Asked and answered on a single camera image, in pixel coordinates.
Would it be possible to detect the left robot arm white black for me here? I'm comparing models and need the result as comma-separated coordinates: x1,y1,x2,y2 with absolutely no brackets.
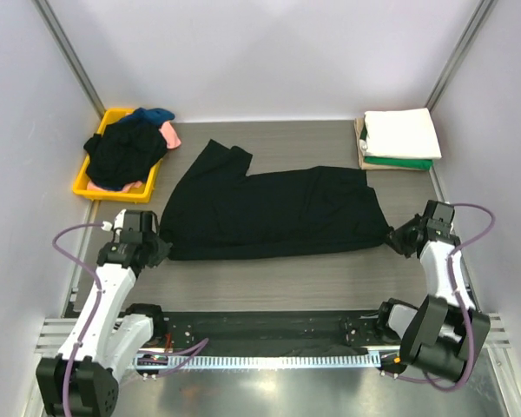
36,209,170,416

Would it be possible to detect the folded white t shirt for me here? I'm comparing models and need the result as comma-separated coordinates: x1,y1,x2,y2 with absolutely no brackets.
361,108,442,160

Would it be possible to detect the blue shirt in bin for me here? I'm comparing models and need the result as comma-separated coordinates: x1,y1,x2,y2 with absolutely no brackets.
119,108,175,128

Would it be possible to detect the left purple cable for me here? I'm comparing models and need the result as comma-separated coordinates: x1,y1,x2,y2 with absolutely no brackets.
52,221,210,416

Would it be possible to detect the slotted cable duct strip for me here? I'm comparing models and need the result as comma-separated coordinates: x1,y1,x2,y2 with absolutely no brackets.
134,351,381,373

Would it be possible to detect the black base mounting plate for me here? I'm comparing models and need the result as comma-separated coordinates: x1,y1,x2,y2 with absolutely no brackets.
164,310,406,374

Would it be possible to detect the right aluminium frame post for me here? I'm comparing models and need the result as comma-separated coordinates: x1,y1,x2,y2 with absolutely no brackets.
425,0,498,111

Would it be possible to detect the black t shirt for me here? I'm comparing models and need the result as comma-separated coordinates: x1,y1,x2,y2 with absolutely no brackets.
160,140,391,261

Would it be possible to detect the black shirt in bin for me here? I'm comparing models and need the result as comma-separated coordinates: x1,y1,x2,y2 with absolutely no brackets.
83,121,169,191

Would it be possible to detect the aluminium frame post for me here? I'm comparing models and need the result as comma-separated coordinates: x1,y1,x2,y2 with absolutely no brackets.
425,0,498,111
31,0,106,120

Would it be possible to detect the left aluminium frame post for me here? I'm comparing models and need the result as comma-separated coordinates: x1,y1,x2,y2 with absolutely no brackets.
31,0,106,120

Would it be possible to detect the yellow plastic bin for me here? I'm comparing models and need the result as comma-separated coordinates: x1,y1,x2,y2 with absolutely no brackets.
71,108,162,204

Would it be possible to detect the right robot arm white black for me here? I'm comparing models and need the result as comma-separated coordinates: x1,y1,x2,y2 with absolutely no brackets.
373,200,496,392

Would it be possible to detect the pink shirt in bin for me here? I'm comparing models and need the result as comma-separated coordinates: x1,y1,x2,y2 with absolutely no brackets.
87,122,182,193

